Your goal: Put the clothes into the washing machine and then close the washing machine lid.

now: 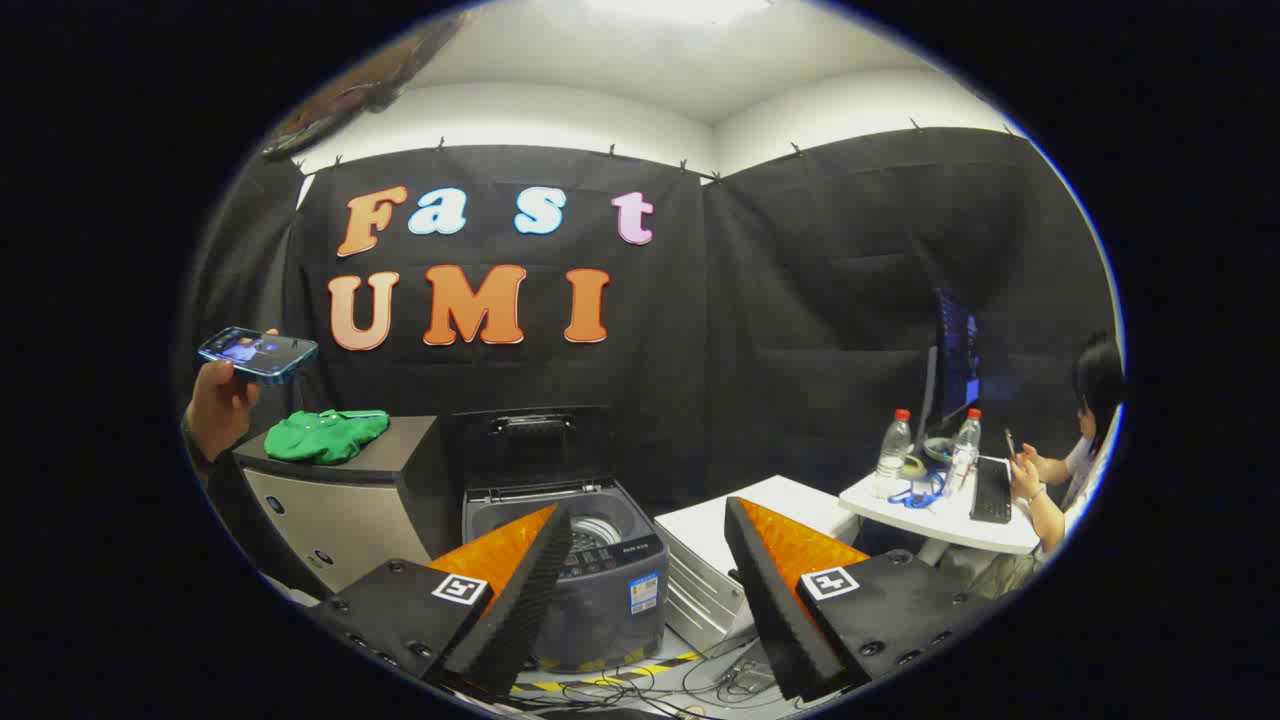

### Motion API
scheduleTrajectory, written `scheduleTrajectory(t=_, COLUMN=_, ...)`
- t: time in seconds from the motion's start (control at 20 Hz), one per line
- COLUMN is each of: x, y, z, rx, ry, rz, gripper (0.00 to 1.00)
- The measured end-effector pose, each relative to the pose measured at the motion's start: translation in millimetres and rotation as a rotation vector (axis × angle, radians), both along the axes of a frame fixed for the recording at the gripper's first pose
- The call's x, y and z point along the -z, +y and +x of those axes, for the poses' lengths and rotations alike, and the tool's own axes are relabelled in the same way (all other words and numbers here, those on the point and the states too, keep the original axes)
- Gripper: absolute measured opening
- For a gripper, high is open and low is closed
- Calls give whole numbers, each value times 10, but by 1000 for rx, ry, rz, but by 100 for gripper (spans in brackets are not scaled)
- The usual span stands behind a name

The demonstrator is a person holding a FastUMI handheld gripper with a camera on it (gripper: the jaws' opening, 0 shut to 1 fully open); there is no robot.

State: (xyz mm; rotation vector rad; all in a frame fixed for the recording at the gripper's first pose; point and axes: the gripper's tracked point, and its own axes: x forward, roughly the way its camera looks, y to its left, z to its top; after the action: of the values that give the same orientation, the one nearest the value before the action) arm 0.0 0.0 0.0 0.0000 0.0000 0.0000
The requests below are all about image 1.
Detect silver cabinet with dark top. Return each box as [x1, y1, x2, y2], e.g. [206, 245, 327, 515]
[232, 415, 466, 596]

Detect white cabinet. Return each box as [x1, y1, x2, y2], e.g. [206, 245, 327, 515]
[653, 475, 861, 656]

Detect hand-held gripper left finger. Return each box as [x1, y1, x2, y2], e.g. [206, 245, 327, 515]
[318, 503, 576, 699]

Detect green polo shirt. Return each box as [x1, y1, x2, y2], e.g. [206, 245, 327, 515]
[263, 408, 391, 466]

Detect black keyboard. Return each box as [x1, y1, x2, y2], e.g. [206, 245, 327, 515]
[970, 456, 1014, 525]

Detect grey washing machine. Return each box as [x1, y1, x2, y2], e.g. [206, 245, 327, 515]
[462, 478, 669, 673]

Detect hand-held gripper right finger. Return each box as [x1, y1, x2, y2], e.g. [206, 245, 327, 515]
[724, 496, 991, 703]

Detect bundle of black floor cables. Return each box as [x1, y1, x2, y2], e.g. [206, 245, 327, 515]
[510, 640, 791, 716]

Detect blue cable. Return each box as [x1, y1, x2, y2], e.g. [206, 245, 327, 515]
[888, 470, 946, 509]

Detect computer monitor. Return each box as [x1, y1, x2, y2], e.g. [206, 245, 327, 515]
[920, 285, 983, 441]

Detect white table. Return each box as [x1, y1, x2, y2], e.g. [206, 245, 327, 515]
[838, 455, 1043, 556]

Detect blue-cased smartphone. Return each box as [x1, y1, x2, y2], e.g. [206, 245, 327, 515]
[197, 326, 319, 386]

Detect clear red-capped water bottle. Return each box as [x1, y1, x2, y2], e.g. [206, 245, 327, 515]
[876, 408, 914, 498]
[943, 408, 983, 498]

